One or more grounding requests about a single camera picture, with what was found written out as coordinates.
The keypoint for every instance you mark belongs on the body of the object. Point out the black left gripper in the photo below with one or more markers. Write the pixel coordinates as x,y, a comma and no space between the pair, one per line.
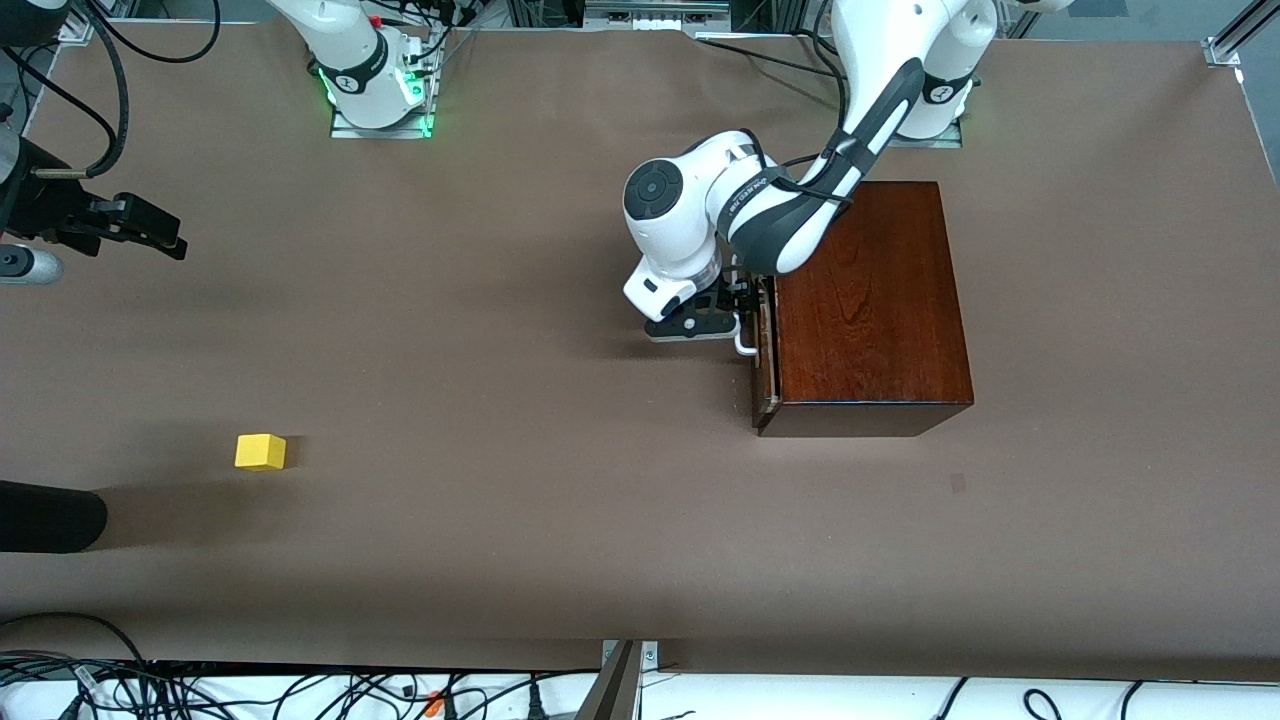
737,295

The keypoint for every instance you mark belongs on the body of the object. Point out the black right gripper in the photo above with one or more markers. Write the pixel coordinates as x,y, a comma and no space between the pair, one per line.
42,207

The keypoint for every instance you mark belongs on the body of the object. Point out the yellow cube block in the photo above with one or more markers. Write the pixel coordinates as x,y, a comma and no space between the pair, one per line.
260,452

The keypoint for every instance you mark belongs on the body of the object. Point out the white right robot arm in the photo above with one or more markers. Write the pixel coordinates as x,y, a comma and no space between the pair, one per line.
350,50

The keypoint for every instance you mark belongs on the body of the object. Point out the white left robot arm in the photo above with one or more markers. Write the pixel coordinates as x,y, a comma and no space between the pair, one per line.
690,235

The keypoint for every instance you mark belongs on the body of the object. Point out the dark brown wooden cabinet box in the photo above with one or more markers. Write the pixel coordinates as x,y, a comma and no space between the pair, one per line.
880,330

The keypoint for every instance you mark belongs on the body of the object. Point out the grey power strip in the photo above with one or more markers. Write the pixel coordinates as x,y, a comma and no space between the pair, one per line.
655,12

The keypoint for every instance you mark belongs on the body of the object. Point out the black rounded object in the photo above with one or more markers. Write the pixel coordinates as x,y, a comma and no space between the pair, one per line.
50,515

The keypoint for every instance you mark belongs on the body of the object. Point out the aluminium frame profile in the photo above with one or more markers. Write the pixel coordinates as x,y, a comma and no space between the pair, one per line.
75,30
1225,50

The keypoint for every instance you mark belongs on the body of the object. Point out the aluminium arm base plate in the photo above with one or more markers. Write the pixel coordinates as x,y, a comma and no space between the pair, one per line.
940,140
380,132

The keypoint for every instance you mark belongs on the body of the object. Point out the aluminium bracket post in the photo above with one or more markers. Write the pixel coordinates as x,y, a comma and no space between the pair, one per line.
615,700

